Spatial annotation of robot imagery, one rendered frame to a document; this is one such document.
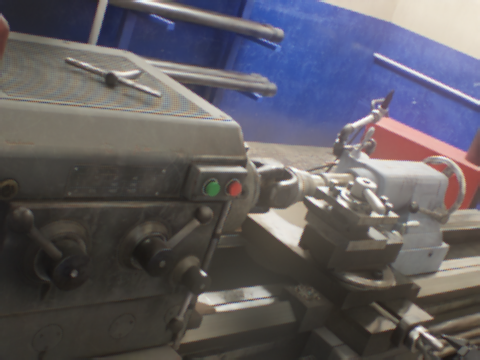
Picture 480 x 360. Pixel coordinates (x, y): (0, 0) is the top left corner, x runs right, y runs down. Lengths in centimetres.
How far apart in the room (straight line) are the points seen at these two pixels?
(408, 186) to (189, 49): 347
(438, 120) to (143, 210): 555
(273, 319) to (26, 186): 87
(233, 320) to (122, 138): 67
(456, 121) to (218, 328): 510
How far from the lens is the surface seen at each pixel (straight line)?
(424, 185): 235
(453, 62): 666
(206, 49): 560
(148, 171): 124
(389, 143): 497
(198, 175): 128
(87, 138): 117
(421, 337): 189
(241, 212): 167
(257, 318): 177
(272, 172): 181
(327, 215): 187
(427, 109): 674
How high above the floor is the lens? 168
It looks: 19 degrees down
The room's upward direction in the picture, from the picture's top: 20 degrees clockwise
